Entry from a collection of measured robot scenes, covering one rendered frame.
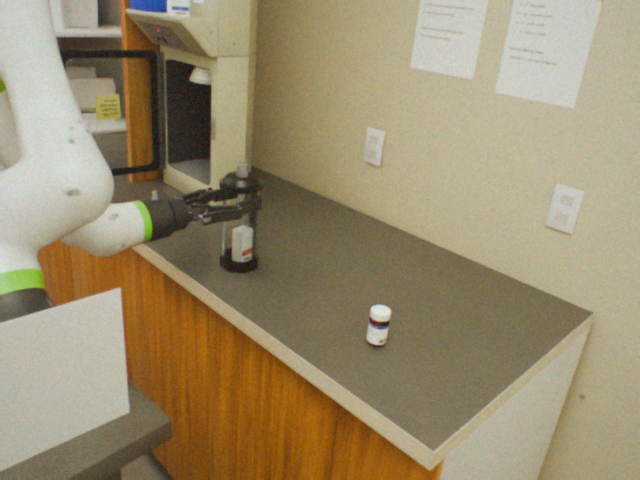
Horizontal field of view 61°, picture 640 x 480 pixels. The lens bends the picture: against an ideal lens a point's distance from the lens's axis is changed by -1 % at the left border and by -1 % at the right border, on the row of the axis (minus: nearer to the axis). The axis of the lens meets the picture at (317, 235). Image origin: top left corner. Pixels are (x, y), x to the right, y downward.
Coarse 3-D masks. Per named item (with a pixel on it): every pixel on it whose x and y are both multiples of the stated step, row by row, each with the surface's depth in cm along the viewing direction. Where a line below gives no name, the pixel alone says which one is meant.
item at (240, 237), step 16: (224, 192) 131; (256, 192) 130; (224, 224) 134; (240, 224) 132; (256, 224) 135; (224, 240) 135; (240, 240) 134; (256, 240) 137; (224, 256) 137; (240, 256) 135; (256, 256) 139
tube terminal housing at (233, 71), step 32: (224, 0) 149; (256, 0) 168; (224, 32) 152; (256, 32) 174; (192, 64) 163; (224, 64) 156; (224, 96) 160; (224, 128) 164; (192, 160) 194; (224, 160) 168
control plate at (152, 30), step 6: (144, 24) 161; (150, 24) 158; (150, 30) 162; (156, 30) 159; (162, 30) 156; (168, 30) 153; (156, 36) 164; (162, 36) 161; (168, 36) 158; (174, 36) 155; (156, 42) 168; (162, 42) 165; (168, 42) 162; (174, 42) 159; (180, 42) 156; (180, 48) 160; (186, 48) 157
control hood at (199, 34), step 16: (144, 16) 156; (160, 16) 149; (176, 16) 145; (192, 16) 151; (144, 32) 168; (176, 32) 151; (192, 32) 145; (208, 32) 149; (176, 48) 163; (192, 48) 155; (208, 48) 151
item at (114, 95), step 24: (72, 72) 160; (96, 72) 164; (120, 72) 168; (144, 72) 173; (96, 96) 167; (120, 96) 171; (144, 96) 176; (96, 120) 170; (120, 120) 174; (144, 120) 179; (120, 144) 177; (144, 144) 182
